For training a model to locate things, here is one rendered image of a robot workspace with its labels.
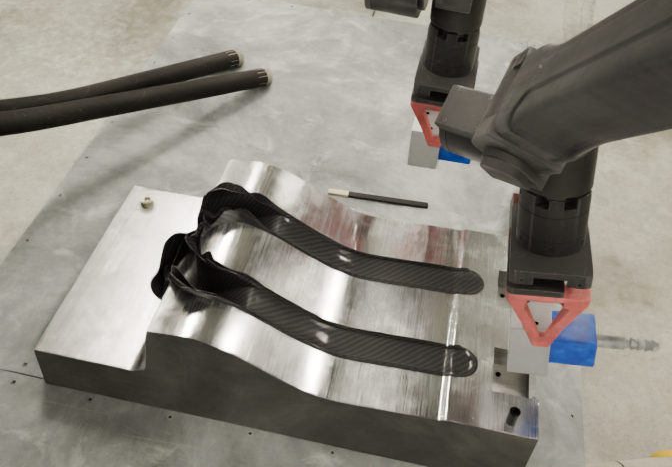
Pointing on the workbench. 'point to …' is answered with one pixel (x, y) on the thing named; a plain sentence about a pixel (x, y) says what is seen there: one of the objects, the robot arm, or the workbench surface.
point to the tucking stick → (377, 198)
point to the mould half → (183, 357)
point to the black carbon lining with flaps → (268, 308)
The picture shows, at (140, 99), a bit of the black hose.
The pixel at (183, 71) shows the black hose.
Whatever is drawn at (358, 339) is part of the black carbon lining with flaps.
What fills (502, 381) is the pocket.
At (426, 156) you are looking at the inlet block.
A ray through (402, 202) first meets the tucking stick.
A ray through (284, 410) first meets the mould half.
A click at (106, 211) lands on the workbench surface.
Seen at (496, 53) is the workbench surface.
